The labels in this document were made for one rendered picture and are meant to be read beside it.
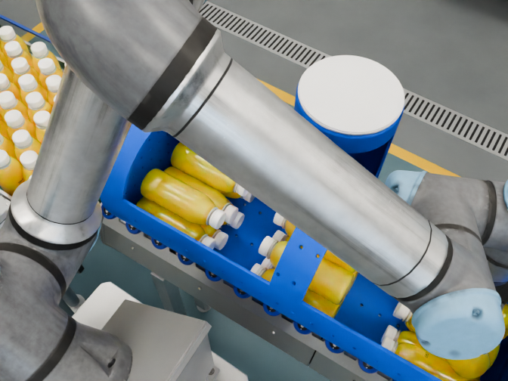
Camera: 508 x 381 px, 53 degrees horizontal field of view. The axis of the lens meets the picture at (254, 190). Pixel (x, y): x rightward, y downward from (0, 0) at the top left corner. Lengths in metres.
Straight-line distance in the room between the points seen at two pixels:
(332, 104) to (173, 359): 0.86
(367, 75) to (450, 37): 1.92
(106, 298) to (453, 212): 0.62
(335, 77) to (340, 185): 1.01
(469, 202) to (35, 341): 0.51
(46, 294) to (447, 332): 0.46
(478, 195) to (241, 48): 2.52
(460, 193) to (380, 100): 0.81
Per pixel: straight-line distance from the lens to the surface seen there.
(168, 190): 1.05
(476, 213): 0.59
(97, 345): 0.70
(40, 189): 0.66
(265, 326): 1.19
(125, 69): 0.36
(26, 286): 0.67
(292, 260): 0.90
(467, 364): 0.97
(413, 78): 2.99
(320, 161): 0.39
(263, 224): 1.19
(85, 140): 0.58
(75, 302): 2.19
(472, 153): 2.75
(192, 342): 0.65
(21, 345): 0.66
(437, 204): 0.56
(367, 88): 1.39
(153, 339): 0.72
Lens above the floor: 2.01
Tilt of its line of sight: 57 degrees down
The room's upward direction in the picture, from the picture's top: 1 degrees clockwise
